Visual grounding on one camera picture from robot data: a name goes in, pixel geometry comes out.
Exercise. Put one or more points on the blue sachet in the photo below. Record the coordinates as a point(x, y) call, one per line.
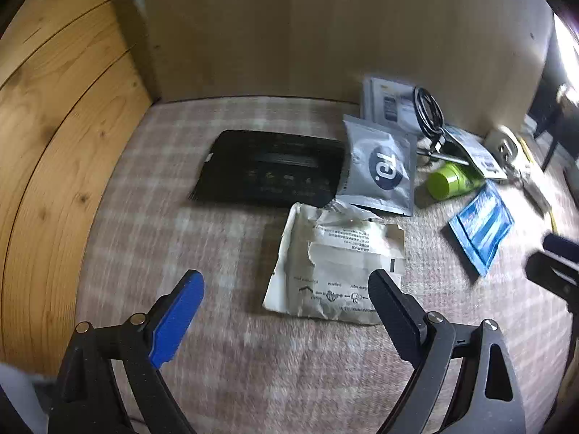
point(481, 226)

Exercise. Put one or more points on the clear plastic box with leaflet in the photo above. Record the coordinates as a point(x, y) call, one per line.
point(389, 101)

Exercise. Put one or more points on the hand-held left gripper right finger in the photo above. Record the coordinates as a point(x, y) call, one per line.
point(396, 312)

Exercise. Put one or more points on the beige cardboard board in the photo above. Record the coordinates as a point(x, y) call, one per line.
point(316, 31)

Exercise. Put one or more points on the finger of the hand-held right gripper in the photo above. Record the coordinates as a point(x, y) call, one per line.
point(563, 246)
point(554, 273)

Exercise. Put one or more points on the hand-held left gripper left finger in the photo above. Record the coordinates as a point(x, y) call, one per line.
point(176, 321)

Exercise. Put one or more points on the white leaflet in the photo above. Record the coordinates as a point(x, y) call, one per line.
point(477, 151)

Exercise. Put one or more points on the dark furniture frame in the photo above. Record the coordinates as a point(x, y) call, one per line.
point(549, 113)

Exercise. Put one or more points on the green tube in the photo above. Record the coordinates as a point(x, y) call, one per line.
point(450, 181)

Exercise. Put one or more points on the torn white paper packet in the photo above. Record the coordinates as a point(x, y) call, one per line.
point(334, 266)

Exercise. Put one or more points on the black pouch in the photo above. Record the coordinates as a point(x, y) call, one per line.
point(267, 167)

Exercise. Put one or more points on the grey sachet with round logo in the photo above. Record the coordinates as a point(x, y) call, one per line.
point(380, 167)

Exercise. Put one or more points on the white charger plug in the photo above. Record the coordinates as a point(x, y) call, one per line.
point(504, 144)

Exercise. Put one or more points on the plaid cloth covered desktop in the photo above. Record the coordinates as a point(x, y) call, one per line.
point(226, 244)

